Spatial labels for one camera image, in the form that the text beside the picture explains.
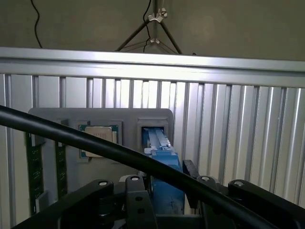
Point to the green RAM stick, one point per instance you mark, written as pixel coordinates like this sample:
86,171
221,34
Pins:
61,171
35,167

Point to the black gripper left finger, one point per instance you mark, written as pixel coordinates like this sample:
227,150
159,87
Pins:
135,198

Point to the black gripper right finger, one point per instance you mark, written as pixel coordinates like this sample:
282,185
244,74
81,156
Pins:
243,189

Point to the aluminium frame rail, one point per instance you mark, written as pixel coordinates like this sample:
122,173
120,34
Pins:
152,66

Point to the metal tripod stand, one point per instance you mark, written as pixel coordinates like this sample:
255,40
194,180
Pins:
156,19

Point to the grey parts rack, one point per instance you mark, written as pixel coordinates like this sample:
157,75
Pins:
129,119

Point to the CPU with silver lid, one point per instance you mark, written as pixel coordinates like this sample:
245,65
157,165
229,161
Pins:
98,134

